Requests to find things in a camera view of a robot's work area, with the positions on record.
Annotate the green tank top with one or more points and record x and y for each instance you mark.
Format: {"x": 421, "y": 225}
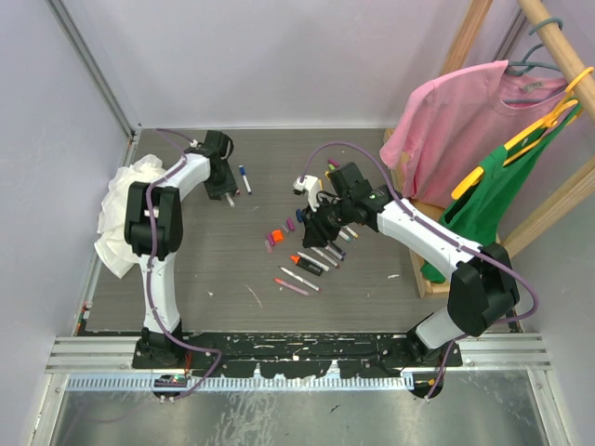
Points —
{"x": 477, "y": 214}

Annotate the teal ended white marker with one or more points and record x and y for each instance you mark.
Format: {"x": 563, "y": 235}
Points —
{"x": 344, "y": 236}

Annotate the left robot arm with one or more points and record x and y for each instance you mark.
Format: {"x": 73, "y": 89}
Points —
{"x": 154, "y": 231}

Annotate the yellow ended white marker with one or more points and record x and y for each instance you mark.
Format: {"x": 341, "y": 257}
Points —
{"x": 351, "y": 232}

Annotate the grey-blue clothes hanger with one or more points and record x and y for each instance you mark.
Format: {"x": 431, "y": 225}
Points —
{"x": 519, "y": 68}

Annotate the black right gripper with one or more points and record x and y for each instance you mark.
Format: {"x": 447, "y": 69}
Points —
{"x": 316, "y": 233}

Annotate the blue capped white marker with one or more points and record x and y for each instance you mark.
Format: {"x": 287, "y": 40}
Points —
{"x": 245, "y": 179}

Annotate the white crumpled cloth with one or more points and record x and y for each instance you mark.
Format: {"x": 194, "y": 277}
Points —
{"x": 113, "y": 251}

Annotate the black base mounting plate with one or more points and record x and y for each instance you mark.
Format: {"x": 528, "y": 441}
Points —
{"x": 291, "y": 355}

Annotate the orange highlighter cap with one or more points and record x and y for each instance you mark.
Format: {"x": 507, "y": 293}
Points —
{"x": 277, "y": 236}

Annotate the white slotted cable duct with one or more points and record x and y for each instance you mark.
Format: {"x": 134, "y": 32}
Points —
{"x": 146, "y": 382}

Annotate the wooden hanging rod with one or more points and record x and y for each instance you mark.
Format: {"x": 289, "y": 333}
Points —
{"x": 574, "y": 70}

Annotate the yellow clothes hanger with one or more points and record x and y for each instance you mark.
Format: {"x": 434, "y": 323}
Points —
{"x": 527, "y": 139}

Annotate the pink barcode labelled pen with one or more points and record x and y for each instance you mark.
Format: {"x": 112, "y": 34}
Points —
{"x": 291, "y": 287}

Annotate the pink t-shirt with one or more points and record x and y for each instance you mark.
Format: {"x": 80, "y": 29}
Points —
{"x": 451, "y": 123}

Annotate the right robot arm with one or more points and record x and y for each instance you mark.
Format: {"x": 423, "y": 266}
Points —
{"x": 482, "y": 290}

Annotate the orange capped black highlighter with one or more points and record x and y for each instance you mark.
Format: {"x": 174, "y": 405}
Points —
{"x": 307, "y": 265}

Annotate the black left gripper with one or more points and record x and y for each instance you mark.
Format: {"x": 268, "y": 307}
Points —
{"x": 228, "y": 186}

